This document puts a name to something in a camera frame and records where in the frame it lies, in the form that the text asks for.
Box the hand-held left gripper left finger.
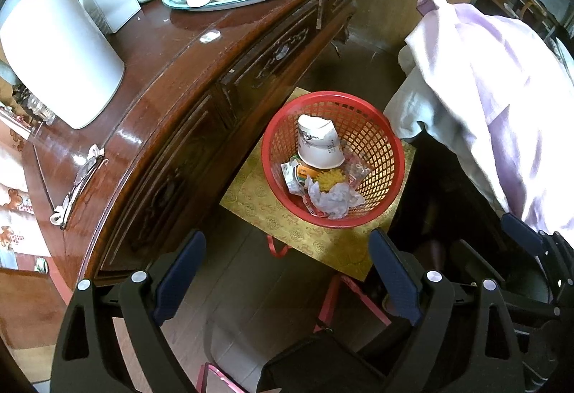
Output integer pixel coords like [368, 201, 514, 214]
[50, 230, 208, 393]

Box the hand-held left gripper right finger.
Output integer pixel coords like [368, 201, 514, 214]
[368, 228, 525, 393]

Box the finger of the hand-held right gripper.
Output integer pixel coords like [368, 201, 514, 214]
[451, 239, 554, 308]
[500, 212, 574, 281]

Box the clear plastic wrapper trash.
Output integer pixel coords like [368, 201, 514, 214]
[305, 182, 365, 221]

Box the yellow bumpy ball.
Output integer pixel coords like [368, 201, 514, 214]
[316, 169, 349, 192]

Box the striped orange medicine box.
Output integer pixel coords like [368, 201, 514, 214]
[293, 162, 321, 183]

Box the white paper cup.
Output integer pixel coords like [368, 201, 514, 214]
[297, 114, 346, 169]

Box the red plastic mesh basket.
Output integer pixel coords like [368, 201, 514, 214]
[261, 91, 405, 229]

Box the red ribbon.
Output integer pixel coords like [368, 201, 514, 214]
[268, 235, 292, 259]

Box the clear plastic wrapper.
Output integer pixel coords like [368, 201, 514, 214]
[345, 153, 373, 190]

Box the purple printed blanket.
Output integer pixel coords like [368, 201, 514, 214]
[406, 0, 574, 237]

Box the white bed sheet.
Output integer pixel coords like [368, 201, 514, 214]
[383, 29, 494, 142]

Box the pink printed cloth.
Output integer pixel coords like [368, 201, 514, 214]
[0, 124, 55, 272]

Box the dark wooden desk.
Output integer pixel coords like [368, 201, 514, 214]
[20, 0, 362, 299]

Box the white thermos kettle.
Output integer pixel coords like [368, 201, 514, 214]
[0, 0, 125, 130]

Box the white square box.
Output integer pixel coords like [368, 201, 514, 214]
[77, 0, 142, 35]

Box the pink metal stool frame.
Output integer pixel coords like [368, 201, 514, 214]
[314, 273, 393, 335]

